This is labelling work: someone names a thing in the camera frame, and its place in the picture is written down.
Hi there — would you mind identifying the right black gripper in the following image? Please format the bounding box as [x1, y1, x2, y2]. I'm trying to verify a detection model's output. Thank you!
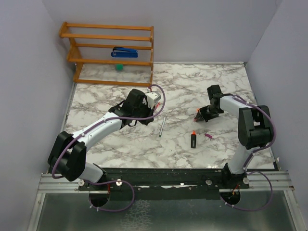
[195, 105, 220, 123]

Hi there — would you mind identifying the white green-tipped pen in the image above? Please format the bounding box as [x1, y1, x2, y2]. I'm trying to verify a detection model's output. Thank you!
[159, 116, 167, 137]

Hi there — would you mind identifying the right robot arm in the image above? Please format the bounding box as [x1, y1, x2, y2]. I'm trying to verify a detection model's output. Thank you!
[194, 85, 276, 188]

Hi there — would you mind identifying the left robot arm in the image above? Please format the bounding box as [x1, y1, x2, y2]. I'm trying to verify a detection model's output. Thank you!
[48, 89, 165, 190]

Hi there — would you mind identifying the black orange highlighter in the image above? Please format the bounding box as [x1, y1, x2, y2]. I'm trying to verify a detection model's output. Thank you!
[191, 130, 197, 148]

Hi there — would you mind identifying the green eraser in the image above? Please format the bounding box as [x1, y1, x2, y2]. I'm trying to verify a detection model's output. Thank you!
[115, 64, 124, 71]

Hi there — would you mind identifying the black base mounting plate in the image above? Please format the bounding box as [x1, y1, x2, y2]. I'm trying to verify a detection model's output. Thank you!
[78, 168, 249, 200]

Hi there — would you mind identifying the blue stapler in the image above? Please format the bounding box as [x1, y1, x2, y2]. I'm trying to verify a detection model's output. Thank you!
[111, 47, 138, 58]

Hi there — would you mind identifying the wooden shelf rack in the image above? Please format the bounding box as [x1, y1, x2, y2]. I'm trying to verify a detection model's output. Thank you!
[58, 22, 154, 87]

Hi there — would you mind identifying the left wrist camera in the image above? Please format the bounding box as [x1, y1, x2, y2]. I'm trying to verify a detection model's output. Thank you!
[145, 91, 161, 108]

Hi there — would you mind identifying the aluminium frame rail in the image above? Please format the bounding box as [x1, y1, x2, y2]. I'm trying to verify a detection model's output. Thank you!
[38, 171, 295, 193]

